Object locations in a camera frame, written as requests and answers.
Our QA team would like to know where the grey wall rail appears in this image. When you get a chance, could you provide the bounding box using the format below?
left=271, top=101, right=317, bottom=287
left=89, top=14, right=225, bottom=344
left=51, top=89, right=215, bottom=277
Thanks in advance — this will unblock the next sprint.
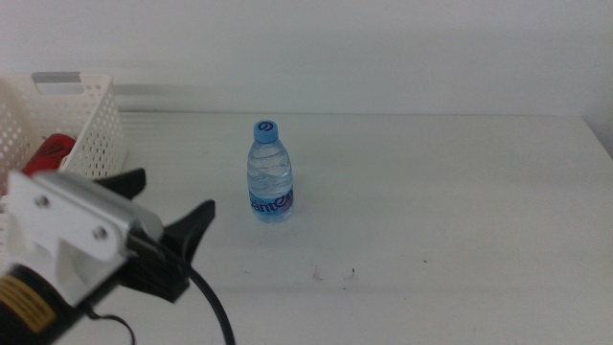
left=113, top=83, right=198, bottom=97

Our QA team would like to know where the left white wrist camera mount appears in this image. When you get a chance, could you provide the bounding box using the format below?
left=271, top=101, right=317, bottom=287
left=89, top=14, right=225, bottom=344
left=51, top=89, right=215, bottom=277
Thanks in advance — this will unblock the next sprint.
left=0, top=170, right=167, bottom=309

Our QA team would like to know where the clear water bottle blue label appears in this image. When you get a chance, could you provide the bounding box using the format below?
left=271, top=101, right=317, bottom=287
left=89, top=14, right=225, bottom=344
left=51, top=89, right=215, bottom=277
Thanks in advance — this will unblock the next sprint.
left=246, top=120, right=295, bottom=224

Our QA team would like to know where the left thin black arm wire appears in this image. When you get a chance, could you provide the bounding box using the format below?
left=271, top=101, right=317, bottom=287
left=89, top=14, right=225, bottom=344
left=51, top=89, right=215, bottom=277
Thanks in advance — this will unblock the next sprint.
left=84, top=309, right=138, bottom=345

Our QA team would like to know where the red soda can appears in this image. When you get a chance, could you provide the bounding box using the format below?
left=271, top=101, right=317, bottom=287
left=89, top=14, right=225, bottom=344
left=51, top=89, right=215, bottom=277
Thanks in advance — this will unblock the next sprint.
left=21, top=133, right=79, bottom=178

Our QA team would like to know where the white perforated plastic basket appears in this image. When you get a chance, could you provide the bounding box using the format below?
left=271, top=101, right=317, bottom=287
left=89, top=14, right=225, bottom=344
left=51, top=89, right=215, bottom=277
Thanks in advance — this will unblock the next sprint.
left=0, top=71, right=128, bottom=212

